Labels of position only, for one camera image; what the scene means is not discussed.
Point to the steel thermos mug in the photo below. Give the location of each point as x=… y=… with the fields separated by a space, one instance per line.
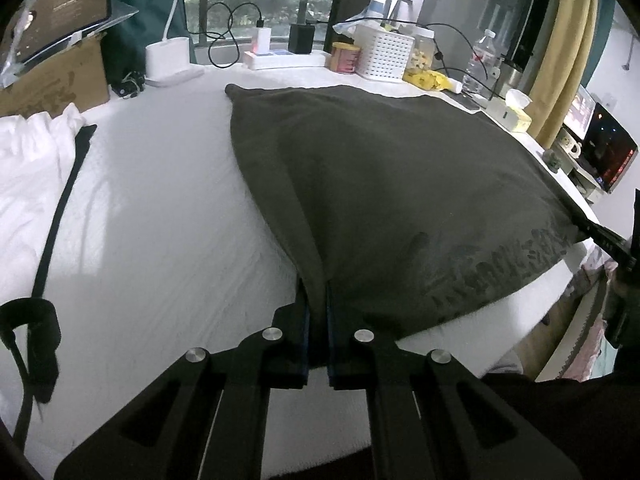
x=510 y=80

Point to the clear water bottle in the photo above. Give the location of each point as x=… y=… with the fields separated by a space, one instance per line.
x=479 y=60

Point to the small grey stone figure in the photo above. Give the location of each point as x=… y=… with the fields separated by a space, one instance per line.
x=552 y=159

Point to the black computer tower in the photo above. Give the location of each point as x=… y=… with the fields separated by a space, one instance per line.
x=610 y=150

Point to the teal curtain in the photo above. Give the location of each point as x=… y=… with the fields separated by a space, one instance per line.
x=602 y=20
x=140 y=0

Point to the clear plastic jar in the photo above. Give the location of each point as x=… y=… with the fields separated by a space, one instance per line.
x=422 y=50

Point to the red can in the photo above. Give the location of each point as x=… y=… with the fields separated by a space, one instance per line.
x=345 y=59

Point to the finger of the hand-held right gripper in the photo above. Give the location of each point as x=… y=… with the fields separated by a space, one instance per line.
x=605 y=240

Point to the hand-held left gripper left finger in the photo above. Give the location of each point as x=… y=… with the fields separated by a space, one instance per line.
x=302 y=340

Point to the white power strip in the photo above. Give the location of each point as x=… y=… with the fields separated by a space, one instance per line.
x=285 y=60

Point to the white crumpled cloth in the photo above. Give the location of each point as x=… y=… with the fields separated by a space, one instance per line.
x=30 y=170

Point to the black charger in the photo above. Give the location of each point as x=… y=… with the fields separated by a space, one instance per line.
x=301 y=39

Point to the dark phone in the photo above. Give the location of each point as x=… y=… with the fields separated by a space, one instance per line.
x=462 y=101

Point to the cardboard box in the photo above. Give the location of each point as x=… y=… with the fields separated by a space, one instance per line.
x=55 y=80

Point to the dark grey t-shirt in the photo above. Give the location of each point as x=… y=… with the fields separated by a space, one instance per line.
x=400 y=185

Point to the person's dark clothing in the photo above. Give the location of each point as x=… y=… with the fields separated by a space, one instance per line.
x=575 y=420

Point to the white perforated basket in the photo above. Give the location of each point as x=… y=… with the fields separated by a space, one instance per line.
x=385 y=55

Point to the white side desk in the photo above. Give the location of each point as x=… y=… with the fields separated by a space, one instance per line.
x=582 y=180

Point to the white charger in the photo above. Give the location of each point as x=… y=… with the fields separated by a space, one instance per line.
x=263 y=40

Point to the yellow tissue box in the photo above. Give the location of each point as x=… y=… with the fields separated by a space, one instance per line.
x=510 y=112

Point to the white printed mug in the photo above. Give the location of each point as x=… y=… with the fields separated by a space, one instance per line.
x=567 y=142

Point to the black balcony railing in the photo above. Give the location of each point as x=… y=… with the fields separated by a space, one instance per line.
x=302 y=5

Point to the yellow curtain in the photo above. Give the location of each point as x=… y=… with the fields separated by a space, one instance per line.
x=560 y=50

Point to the yellow snack bag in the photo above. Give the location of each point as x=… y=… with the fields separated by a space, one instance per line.
x=425 y=80

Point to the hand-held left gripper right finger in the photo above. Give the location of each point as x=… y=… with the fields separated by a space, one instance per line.
x=331 y=350

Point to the white desk lamp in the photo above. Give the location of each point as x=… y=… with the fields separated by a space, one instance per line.
x=167 y=57

